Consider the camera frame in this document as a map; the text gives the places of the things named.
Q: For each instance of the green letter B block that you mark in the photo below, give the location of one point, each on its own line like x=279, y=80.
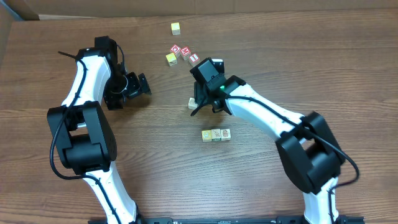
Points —
x=225, y=134

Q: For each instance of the yellow block near red blocks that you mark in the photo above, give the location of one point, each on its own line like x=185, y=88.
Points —
x=171, y=59

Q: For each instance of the red letter M block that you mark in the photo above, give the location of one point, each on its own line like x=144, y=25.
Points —
x=185, y=52

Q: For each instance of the yellow wooden block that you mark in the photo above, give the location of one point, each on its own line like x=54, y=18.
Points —
x=175, y=28
x=206, y=135

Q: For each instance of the beige drawing wooden block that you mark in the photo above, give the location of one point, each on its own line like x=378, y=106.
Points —
x=216, y=134

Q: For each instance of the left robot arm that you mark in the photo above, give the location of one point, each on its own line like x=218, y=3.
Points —
x=81, y=134

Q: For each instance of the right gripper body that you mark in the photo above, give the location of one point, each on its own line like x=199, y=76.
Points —
x=201, y=98

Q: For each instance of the cardboard box back edge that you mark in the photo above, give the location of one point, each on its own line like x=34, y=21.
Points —
x=32, y=9

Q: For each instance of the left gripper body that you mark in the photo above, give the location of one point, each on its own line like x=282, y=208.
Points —
x=135, y=86

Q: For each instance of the blue edged wooden block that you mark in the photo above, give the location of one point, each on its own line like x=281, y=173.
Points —
x=192, y=105

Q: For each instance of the red letter I block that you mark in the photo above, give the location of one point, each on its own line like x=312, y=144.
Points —
x=194, y=60

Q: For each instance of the yellow top wooden block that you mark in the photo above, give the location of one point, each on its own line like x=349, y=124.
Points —
x=206, y=135

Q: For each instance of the red letter O block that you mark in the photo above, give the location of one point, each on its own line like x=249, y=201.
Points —
x=176, y=50

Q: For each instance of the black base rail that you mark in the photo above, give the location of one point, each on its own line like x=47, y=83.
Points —
x=342, y=219

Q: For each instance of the far yellow wooden block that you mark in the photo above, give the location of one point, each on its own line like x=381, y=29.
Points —
x=175, y=28

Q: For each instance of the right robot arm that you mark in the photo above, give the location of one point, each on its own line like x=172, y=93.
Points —
x=309, y=152

